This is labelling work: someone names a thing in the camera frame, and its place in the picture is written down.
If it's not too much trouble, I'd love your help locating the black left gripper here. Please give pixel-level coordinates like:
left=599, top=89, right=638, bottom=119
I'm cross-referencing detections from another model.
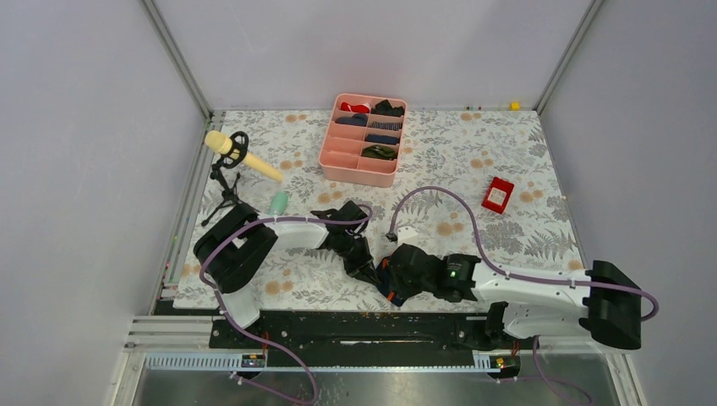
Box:
left=335, top=233, right=381, bottom=288

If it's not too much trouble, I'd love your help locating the navy orange boxer underwear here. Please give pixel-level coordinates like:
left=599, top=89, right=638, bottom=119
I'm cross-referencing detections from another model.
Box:
left=375, top=256, right=405, bottom=308

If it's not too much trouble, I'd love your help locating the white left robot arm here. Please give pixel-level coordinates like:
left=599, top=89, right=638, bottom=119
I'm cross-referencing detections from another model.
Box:
left=193, top=200, right=379, bottom=348

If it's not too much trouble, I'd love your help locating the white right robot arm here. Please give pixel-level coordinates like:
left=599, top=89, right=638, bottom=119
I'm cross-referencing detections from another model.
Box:
left=376, top=244, right=642, bottom=350

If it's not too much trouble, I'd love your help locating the mint green microphone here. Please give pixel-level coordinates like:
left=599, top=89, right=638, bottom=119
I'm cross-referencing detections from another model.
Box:
left=266, top=191, right=289, bottom=216

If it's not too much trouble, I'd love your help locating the olive green rolled garment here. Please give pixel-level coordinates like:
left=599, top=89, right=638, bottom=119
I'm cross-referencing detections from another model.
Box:
left=361, top=145, right=398, bottom=161

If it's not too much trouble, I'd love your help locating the pink compartment organizer box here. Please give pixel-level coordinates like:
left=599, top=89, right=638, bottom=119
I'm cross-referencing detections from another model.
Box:
left=318, top=93, right=408, bottom=188

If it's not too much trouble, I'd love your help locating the blue rolled garment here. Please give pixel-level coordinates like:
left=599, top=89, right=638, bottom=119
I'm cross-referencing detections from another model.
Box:
left=364, top=134, right=400, bottom=145

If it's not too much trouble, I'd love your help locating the floral table mat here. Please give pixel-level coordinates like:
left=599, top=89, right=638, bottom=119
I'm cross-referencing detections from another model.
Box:
left=173, top=109, right=595, bottom=314

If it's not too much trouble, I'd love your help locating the red small box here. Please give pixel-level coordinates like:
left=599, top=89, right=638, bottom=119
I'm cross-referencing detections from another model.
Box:
left=481, top=177, right=515, bottom=214

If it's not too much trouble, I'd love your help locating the navy rolled garment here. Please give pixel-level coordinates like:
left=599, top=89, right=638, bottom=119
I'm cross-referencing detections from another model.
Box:
left=334, top=113, right=369, bottom=127

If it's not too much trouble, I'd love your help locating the striped rolled garment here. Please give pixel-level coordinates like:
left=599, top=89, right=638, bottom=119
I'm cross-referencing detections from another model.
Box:
left=370, top=122, right=403, bottom=131

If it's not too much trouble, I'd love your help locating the red rolled garment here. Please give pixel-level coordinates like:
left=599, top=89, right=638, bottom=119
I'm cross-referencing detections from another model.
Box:
left=339, top=101, right=371, bottom=114

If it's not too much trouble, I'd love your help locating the black rolled garment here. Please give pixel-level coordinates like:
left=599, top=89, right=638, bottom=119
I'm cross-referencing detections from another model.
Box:
left=371, top=99, right=405, bottom=118

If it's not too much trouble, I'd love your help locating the black tripod microphone stand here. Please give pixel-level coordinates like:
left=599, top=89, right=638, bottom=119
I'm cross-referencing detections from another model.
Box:
left=201, top=154, right=241, bottom=226

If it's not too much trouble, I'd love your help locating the yellow microphone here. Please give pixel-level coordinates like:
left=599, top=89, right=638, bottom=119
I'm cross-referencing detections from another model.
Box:
left=205, top=130, right=283, bottom=182

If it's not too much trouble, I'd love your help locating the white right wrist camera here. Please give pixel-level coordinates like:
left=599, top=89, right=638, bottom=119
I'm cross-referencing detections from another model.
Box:
left=396, top=226, right=419, bottom=246

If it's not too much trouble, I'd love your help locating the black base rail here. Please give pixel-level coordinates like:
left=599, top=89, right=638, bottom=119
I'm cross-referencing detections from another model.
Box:
left=208, top=309, right=540, bottom=368

